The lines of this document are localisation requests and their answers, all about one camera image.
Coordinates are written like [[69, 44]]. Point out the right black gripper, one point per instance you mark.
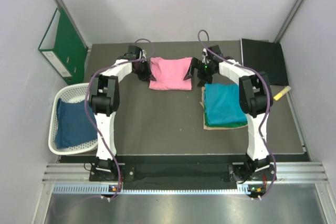
[[198, 64]]

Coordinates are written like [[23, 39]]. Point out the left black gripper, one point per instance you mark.
[[146, 76]]

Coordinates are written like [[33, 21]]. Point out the pink towel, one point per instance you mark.
[[169, 74]]

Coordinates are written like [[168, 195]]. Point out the turquoise towel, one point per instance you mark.
[[222, 104]]

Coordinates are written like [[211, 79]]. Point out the green towel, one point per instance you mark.
[[227, 125]]

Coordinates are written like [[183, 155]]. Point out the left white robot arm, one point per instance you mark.
[[102, 101]]

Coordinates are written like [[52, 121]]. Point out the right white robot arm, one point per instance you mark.
[[255, 100]]

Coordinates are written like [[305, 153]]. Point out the white perforated plastic basket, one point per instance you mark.
[[71, 94]]

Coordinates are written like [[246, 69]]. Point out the green lever arch binder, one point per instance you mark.
[[63, 48]]

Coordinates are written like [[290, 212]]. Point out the dark blue towel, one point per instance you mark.
[[74, 127]]

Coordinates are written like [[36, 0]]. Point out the aluminium extrusion rail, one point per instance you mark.
[[287, 172]]

